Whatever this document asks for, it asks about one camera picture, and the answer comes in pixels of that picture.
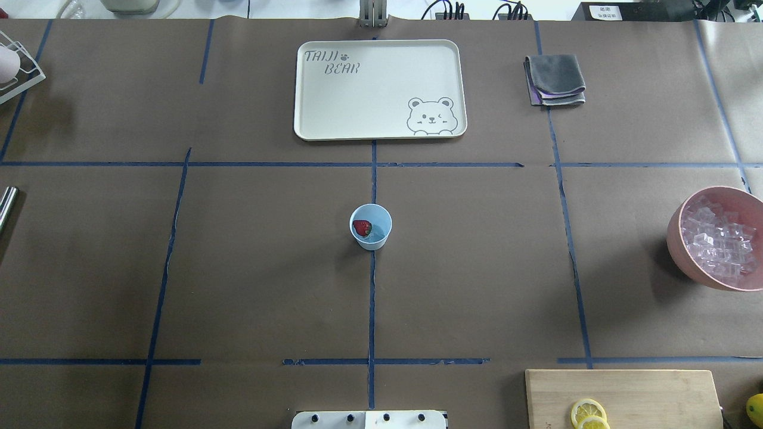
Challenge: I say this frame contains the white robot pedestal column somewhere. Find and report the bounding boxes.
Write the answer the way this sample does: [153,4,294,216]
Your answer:
[291,409,449,428]

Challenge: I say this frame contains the pink cup on rack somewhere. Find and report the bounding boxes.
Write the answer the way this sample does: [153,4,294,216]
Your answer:
[0,46,21,84]

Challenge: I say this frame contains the grey purple folded cloth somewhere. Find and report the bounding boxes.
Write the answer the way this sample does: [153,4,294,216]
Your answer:
[523,54,586,107]

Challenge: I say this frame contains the yellow lemon lower right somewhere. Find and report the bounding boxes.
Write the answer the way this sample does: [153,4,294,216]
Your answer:
[746,393,763,428]

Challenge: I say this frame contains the white cup rack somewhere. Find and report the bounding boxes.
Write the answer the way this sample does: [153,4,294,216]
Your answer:
[1,32,46,105]

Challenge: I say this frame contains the pink bowl with ice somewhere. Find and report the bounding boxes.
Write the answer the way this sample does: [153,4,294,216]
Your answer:
[666,186,762,291]

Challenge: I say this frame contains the wooden cutting board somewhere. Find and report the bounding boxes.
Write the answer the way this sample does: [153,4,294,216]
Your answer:
[524,369,723,428]

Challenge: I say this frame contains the red strawberry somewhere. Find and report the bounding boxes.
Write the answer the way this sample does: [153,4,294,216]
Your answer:
[351,219,373,237]

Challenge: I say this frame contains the aluminium frame post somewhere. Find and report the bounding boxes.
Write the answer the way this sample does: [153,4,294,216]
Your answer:
[359,0,389,28]

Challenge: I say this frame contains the light blue cup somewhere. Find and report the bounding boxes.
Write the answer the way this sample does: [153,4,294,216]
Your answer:
[349,204,393,251]

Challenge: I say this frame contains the steel muddler black handle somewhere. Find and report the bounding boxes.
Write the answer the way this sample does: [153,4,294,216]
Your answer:
[0,186,19,234]

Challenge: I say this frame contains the cream serving tray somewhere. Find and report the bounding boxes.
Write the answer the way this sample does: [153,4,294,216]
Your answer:
[293,40,468,141]

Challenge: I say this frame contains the yellow lemon slices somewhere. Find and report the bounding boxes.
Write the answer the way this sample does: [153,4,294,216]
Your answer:
[570,397,611,428]

